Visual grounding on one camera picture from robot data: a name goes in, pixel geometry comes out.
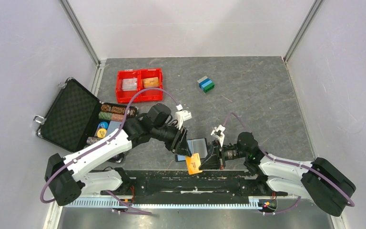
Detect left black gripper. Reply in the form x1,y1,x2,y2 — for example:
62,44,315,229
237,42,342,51
152,123,192,157

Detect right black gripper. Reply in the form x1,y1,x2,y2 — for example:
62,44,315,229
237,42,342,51
199,140,248,170

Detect orange VIP card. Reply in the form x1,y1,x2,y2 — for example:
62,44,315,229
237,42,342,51
185,153,202,175

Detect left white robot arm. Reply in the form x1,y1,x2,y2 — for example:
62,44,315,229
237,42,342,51
40,103,192,206

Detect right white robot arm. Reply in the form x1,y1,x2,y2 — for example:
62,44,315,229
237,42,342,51
200,132,356,217

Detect gold cards in bin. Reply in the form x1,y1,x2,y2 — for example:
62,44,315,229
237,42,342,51
142,77,160,88

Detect blue playing card deck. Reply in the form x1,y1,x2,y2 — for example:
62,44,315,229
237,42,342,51
106,121,121,136

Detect silver cards in bin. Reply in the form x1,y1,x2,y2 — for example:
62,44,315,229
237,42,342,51
122,78,138,91

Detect right red bin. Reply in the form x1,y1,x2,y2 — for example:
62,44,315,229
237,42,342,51
138,68,163,102

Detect red bin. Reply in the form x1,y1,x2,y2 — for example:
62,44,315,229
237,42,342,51
115,70,139,104
138,68,163,102

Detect orange brown chip roll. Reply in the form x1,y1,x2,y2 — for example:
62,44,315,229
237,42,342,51
101,104,139,117

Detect grey blue green block stack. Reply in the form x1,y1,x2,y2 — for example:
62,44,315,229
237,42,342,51
197,76,215,93

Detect blue round chip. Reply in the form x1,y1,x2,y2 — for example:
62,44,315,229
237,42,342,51
98,122,109,130

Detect yellow dealer chip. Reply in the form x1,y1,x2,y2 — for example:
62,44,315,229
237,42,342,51
96,128,107,138

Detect left red bin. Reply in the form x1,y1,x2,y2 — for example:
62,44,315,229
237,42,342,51
115,70,139,104

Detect blue orange chip roll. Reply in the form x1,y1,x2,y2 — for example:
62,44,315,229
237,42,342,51
86,137,101,146

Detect black poker chip case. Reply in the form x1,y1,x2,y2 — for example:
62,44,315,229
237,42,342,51
36,77,139,152

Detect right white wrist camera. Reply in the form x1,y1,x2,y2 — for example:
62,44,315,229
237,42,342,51
211,125,225,146

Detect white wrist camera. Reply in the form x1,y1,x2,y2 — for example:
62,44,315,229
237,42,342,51
211,125,225,146
174,104,192,129

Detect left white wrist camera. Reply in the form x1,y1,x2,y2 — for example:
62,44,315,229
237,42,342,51
174,104,192,129

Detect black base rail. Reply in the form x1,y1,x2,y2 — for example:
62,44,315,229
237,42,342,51
112,170,287,204

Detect aluminium toothed rail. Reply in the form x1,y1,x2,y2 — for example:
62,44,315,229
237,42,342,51
66,197,277,210

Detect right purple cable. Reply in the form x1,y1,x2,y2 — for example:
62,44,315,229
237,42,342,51
222,112,356,216

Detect purple cable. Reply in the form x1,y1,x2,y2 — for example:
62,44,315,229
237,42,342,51
222,112,356,216
40,88,182,204

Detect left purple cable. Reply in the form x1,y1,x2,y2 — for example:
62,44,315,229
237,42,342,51
40,88,182,204

